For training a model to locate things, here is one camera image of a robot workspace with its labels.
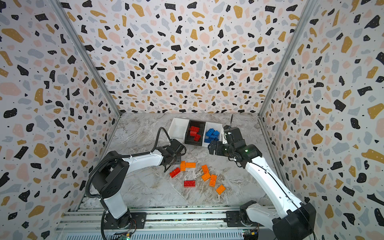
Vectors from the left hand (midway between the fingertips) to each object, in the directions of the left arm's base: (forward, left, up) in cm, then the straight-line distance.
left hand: (179, 156), depth 93 cm
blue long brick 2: (+19, -20, 0) cm, 28 cm away
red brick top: (+24, -9, -2) cm, 26 cm away
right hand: (-4, -20, +19) cm, 28 cm away
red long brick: (+19, -8, -2) cm, 21 cm away
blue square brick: (+12, -24, +1) cm, 27 cm away
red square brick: (+17, -11, -3) cm, 20 cm away
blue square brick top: (+19, -25, -2) cm, 31 cm away
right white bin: (+25, -25, -1) cm, 35 cm away
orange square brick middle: (-12, -16, -3) cm, 20 cm away
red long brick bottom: (-16, -7, -3) cm, 17 cm away
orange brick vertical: (-5, -2, -3) cm, 6 cm away
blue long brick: (+13, -19, -2) cm, 23 cm away
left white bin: (+25, +3, -4) cm, 25 cm away
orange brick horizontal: (-4, -7, -3) cm, 8 cm away
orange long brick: (-14, -20, -4) cm, 25 cm away
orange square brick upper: (-8, -16, -3) cm, 18 cm away
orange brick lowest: (-19, -24, -3) cm, 31 cm away
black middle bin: (+14, -5, -2) cm, 15 cm away
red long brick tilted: (-10, +2, -2) cm, 10 cm away
